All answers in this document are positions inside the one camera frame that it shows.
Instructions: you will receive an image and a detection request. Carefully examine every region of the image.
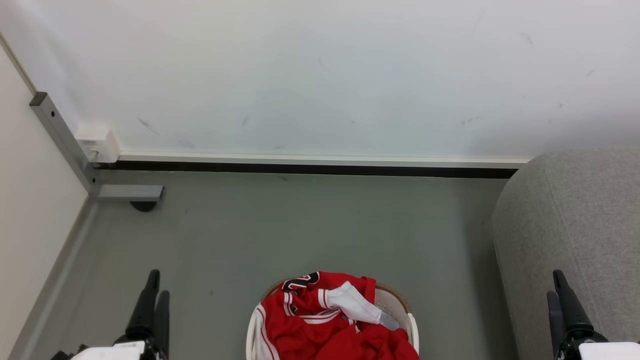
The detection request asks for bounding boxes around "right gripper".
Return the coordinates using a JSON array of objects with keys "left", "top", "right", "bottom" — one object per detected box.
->
[{"left": 546, "top": 270, "right": 640, "bottom": 360}]

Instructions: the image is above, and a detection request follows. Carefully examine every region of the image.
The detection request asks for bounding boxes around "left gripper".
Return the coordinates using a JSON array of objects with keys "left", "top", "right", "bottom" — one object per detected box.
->
[{"left": 70, "top": 270, "right": 171, "bottom": 360}]

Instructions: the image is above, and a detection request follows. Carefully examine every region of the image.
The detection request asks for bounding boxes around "red jersey with white trim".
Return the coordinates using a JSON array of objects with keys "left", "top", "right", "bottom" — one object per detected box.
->
[{"left": 255, "top": 271, "right": 420, "bottom": 360}]

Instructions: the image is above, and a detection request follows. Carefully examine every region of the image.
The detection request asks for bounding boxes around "grey fabric sofa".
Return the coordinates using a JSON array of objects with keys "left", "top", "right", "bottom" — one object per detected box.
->
[{"left": 491, "top": 147, "right": 640, "bottom": 360}]

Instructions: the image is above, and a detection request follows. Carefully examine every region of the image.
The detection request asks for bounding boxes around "white plastic laundry basket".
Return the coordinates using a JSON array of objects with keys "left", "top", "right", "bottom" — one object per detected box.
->
[{"left": 245, "top": 279, "right": 420, "bottom": 360}]

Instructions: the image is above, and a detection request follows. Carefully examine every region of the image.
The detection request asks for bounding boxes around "white garment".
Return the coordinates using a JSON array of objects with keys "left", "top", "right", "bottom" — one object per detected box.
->
[{"left": 324, "top": 280, "right": 401, "bottom": 332}]

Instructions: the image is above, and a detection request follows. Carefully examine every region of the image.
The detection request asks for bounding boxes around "white wall outlet box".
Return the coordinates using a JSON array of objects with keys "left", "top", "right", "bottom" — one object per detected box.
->
[{"left": 74, "top": 125, "right": 121, "bottom": 165}]

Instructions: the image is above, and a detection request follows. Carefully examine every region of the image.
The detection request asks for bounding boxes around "grey metal frame leg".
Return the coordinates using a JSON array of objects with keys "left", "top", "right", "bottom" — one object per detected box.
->
[{"left": 28, "top": 91, "right": 165, "bottom": 203}]

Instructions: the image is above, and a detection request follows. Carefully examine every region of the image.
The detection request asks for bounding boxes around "white and black wall trim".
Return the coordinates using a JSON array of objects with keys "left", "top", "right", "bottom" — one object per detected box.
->
[{"left": 94, "top": 152, "right": 531, "bottom": 180}]

